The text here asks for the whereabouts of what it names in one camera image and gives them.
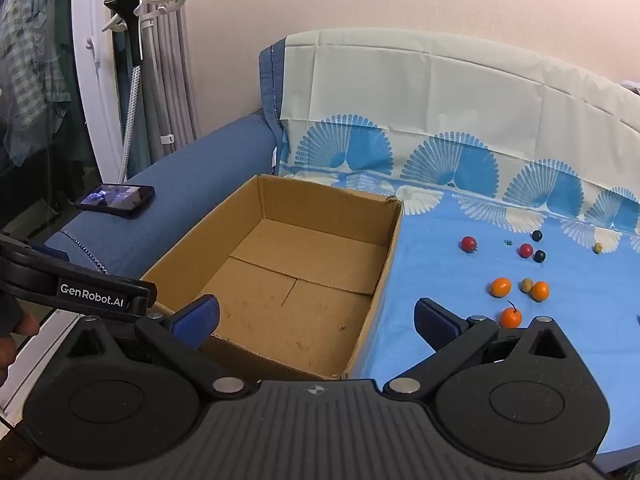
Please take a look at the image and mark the grey curtain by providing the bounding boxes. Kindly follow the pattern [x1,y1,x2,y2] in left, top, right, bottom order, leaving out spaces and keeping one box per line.
[142,3,198,162]

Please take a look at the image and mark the orange tangerine with stem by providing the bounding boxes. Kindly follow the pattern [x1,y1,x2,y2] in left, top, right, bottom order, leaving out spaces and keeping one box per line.
[499,301,523,330]

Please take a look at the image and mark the red cherry tomato with stem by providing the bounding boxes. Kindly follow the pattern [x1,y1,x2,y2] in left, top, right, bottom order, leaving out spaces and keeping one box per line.
[460,236,477,254]

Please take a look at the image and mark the black smartphone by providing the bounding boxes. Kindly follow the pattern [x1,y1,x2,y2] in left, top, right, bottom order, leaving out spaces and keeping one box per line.
[75,183,155,219]

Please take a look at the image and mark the blue white fan-pattern cloth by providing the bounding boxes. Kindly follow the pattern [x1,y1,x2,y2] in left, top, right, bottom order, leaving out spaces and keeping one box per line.
[259,29,639,453]

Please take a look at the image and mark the person's left hand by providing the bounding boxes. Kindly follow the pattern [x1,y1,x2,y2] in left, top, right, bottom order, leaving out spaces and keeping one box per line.
[0,292,39,384]

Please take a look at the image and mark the small tan fruit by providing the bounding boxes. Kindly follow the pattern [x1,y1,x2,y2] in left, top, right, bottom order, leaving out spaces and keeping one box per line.
[520,278,534,294]

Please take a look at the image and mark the small red round fruit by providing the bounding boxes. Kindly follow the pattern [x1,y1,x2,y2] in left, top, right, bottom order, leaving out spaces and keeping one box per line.
[518,244,534,258]

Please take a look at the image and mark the white door frame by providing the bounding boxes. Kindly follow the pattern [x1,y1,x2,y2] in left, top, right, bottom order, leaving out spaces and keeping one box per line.
[70,0,122,182]

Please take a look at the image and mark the brown cardboard box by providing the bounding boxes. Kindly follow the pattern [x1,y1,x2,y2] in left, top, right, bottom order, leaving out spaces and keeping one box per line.
[145,176,403,380]

